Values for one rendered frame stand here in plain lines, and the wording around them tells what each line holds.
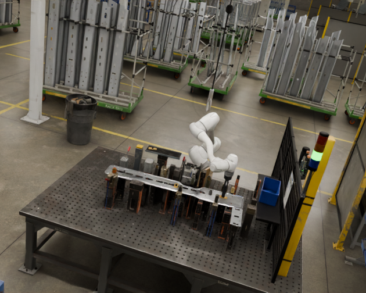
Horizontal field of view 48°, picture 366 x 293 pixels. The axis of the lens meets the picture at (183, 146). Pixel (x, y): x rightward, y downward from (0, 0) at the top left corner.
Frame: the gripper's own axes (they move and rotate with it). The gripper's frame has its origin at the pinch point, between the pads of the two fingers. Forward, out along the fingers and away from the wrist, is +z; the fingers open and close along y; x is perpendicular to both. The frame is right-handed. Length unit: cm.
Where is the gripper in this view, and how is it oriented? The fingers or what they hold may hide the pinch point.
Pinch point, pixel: (223, 193)
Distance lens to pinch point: 399.0
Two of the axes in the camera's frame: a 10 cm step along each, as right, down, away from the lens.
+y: -1.9, 3.8, -9.0
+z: -1.7, 8.9, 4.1
